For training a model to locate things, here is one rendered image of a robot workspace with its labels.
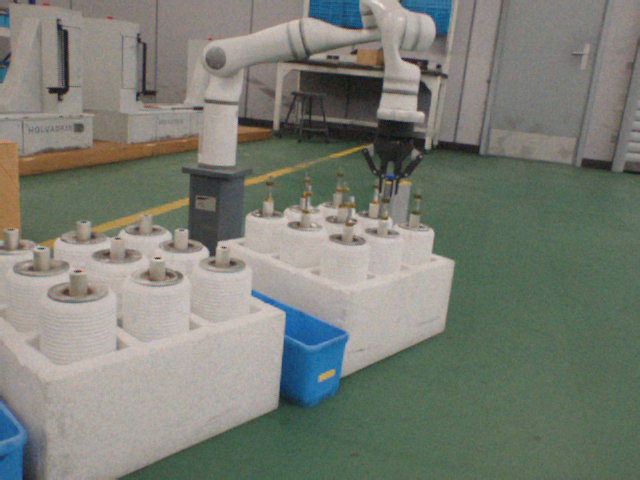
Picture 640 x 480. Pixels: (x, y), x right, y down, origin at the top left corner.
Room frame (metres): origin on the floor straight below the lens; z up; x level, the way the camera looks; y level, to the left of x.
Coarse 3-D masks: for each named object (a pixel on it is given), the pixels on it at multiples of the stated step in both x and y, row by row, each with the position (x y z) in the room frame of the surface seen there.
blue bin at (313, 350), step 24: (288, 312) 1.08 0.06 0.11; (288, 336) 1.07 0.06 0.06; (312, 336) 1.03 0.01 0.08; (336, 336) 1.00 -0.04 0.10; (288, 360) 0.93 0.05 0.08; (312, 360) 0.91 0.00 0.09; (336, 360) 0.96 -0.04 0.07; (288, 384) 0.94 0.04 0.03; (312, 384) 0.92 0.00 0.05; (336, 384) 0.97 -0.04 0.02
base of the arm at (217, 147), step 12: (204, 108) 1.58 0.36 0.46; (216, 108) 1.55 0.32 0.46; (228, 108) 1.56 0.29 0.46; (204, 120) 1.57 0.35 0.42; (216, 120) 1.55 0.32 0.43; (228, 120) 1.56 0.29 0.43; (204, 132) 1.57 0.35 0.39; (216, 132) 1.55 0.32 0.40; (228, 132) 1.57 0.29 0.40; (204, 144) 1.57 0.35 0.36; (216, 144) 1.55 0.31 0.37; (228, 144) 1.57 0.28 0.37; (204, 156) 1.57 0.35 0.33; (216, 156) 1.55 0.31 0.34; (228, 156) 1.57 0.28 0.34; (216, 168) 1.55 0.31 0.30; (228, 168) 1.57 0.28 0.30
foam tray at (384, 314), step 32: (256, 256) 1.20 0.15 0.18; (256, 288) 1.19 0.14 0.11; (288, 288) 1.13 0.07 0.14; (320, 288) 1.07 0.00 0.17; (352, 288) 1.05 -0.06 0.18; (384, 288) 1.11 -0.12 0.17; (416, 288) 1.21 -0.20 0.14; (448, 288) 1.31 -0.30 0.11; (352, 320) 1.04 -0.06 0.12; (384, 320) 1.13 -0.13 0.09; (416, 320) 1.22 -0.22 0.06; (352, 352) 1.05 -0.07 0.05; (384, 352) 1.14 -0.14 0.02
